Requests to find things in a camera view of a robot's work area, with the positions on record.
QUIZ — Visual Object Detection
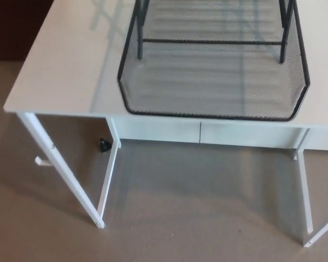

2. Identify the black mesh file tray layer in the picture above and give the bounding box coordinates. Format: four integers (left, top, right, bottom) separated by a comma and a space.
116, 0, 311, 122

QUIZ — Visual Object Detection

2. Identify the small black cone object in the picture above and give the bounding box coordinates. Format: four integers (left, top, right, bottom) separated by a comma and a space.
98, 138, 111, 153

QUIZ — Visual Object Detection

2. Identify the white hook on table leg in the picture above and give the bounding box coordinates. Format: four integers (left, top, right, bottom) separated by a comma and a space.
34, 156, 56, 166

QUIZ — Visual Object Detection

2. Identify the black metal file tray frame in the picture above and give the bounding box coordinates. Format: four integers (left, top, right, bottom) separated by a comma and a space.
136, 0, 296, 64

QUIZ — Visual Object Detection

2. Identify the white metal table leg frame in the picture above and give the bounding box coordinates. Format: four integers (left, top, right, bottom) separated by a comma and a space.
290, 127, 328, 241
15, 111, 123, 229

